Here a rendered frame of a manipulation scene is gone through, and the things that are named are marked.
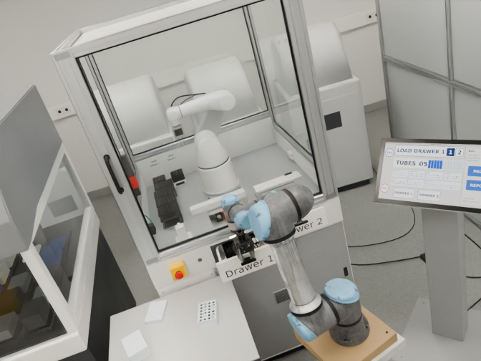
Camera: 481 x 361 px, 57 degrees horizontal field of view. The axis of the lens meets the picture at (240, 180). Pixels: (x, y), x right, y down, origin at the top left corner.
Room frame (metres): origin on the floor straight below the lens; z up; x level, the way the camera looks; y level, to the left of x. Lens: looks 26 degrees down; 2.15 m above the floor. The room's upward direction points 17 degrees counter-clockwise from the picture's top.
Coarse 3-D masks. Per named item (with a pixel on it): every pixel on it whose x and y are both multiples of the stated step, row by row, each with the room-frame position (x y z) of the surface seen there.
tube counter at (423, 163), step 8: (424, 160) 1.73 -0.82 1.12; (432, 160) 1.71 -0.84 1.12; (440, 160) 1.69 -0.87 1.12; (448, 160) 1.67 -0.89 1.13; (456, 160) 1.64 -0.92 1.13; (424, 168) 1.71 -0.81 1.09; (432, 168) 1.69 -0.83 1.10; (440, 168) 1.67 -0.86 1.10; (448, 168) 1.65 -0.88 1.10; (456, 168) 1.63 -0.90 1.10
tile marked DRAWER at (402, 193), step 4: (396, 188) 1.74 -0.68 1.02; (400, 188) 1.73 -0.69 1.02; (404, 188) 1.71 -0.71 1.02; (408, 188) 1.70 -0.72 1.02; (412, 188) 1.69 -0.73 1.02; (396, 192) 1.73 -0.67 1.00; (400, 192) 1.72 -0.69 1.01; (404, 192) 1.70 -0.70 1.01; (408, 192) 1.69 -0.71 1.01; (412, 192) 1.68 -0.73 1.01; (392, 196) 1.73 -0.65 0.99; (396, 196) 1.72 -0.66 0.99; (400, 196) 1.71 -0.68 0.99; (404, 196) 1.69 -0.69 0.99; (408, 196) 1.68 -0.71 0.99; (412, 196) 1.67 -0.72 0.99
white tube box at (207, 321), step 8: (200, 304) 1.62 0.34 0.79; (208, 304) 1.60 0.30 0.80; (216, 304) 1.59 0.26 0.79; (200, 312) 1.56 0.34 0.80; (208, 312) 1.56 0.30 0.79; (216, 312) 1.54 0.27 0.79; (200, 320) 1.52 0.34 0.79; (208, 320) 1.50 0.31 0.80; (216, 320) 1.50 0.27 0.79; (200, 328) 1.50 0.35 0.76
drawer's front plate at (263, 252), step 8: (256, 248) 1.73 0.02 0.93; (264, 248) 1.72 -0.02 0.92; (256, 256) 1.71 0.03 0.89; (264, 256) 1.71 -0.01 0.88; (272, 256) 1.72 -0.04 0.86; (216, 264) 1.70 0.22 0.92; (224, 264) 1.69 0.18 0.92; (232, 264) 1.70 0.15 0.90; (240, 264) 1.70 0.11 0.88; (248, 264) 1.71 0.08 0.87; (264, 264) 1.71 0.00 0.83; (224, 272) 1.69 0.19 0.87; (248, 272) 1.70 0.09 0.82; (224, 280) 1.69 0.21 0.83
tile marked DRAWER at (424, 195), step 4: (420, 192) 1.66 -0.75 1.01; (424, 192) 1.65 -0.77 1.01; (428, 192) 1.64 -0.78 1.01; (432, 192) 1.63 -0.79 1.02; (436, 192) 1.62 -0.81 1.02; (440, 192) 1.61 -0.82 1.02; (420, 196) 1.65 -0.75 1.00; (424, 196) 1.64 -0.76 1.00; (428, 196) 1.63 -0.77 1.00; (432, 196) 1.62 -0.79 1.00; (436, 196) 1.61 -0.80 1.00; (424, 200) 1.63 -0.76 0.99; (428, 200) 1.62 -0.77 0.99; (432, 200) 1.61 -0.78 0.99; (436, 200) 1.60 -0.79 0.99
